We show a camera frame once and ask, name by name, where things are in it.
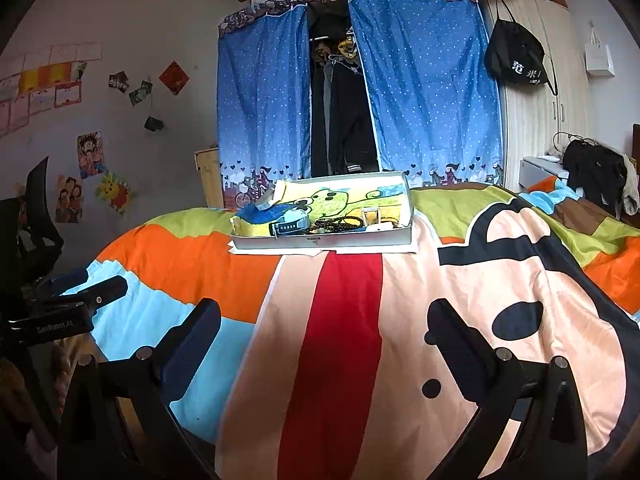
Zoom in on light blue wrist watch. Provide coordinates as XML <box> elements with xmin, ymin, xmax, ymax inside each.
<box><xmin>269</xmin><ymin>208</ymin><xmax>311</xmax><ymax>237</ymax></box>

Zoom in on black bead necklace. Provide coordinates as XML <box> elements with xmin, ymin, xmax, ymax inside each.
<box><xmin>311</xmin><ymin>216</ymin><xmax>367</xmax><ymax>235</ymax></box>

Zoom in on grey hair claw clip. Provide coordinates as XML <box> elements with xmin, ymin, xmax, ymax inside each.
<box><xmin>361</xmin><ymin>207</ymin><xmax>396</xmax><ymax>232</ymax></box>

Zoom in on wooden side cabinet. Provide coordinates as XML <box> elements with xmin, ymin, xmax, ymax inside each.
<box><xmin>194</xmin><ymin>148</ymin><xmax>224</xmax><ymax>208</ymax></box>

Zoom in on colourful cartoon bed quilt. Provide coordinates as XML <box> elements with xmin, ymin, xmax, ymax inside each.
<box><xmin>62</xmin><ymin>184</ymin><xmax>639</xmax><ymax>479</ymax></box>

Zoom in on blue dotted left curtain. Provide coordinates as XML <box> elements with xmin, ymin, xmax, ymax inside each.
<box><xmin>217</xmin><ymin>6</ymin><xmax>311</xmax><ymax>209</ymax></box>

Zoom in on blue dotted curtain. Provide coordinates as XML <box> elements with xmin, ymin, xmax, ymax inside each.
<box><xmin>349</xmin><ymin>0</ymin><xmax>504</xmax><ymax>188</ymax></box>
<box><xmin>217</xmin><ymin>6</ymin><xmax>311</xmax><ymax>209</ymax></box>

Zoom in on black clothes pile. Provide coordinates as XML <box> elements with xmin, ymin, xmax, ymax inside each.
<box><xmin>562</xmin><ymin>139</ymin><xmax>639</xmax><ymax>219</ymax></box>

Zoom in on white bedside table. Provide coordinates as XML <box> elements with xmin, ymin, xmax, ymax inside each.
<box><xmin>518</xmin><ymin>155</ymin><xmax>570</xmax><ymax>190</ymax></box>

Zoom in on white shallow tray box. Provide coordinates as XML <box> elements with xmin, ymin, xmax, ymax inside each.
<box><xmin>229</xmin><ymin>171</ymin><xmax>416</xmax><ymax>256</ymax></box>

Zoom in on hanging dark clothes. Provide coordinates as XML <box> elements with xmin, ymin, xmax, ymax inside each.
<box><xmin>309</xmin><ymin>0</ymin><xmax>380</xmax><ymax>177</ymax></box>

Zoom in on white striped wardrobe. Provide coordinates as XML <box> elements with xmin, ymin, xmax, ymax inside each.
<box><xmin>482</xmin><ymin>0</ymin><xmax>593</xmax><ymax>191</ymax></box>

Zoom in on brown wooden headboard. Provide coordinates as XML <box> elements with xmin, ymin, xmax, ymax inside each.
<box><xmin>631</xmin><ymin>124</ymin><xmax>640</xmax><ymax>165</ymax></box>

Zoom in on blue dotted right curtain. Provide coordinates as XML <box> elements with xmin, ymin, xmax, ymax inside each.
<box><xmin>349</xmin><ymin>0</ymin><xmax>504</xmax><ymax>188</ymax></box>

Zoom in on white paper shopping bag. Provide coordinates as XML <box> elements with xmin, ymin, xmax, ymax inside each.
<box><xmin>585</xmin><ymin>26</ymin><xmax>615</xmax><ymax>77</ymax></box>

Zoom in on black hanging bag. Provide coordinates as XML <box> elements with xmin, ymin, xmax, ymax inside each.
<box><xmin>484</xmin><ymin>0</ymin><xmax>558</xmax><ymax>96</ymax></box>

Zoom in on family cartoon wall poster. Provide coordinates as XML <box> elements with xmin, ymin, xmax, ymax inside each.
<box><xmin>54</xmin><ymin>176</ymin><xmax>84</xmax><ymax>223</ymax></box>

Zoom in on yellow pikachu wall poster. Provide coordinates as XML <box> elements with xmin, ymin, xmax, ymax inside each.
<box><xmin>94</xmin><ymin>171</ymin><xmax>134</xmax><ymax>214</ymax></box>

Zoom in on row of wall certificates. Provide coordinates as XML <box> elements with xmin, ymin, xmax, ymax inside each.
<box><xmin>1</xmin><ymin>42</ymin><xmax>103</xmax><ymax>136</ymax></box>

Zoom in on red diamond wall sticker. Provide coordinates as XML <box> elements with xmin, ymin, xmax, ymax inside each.
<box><xmin>158</xmin><ymin>61</ymin><xmax>190</xmax><ymax>96</ymax></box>

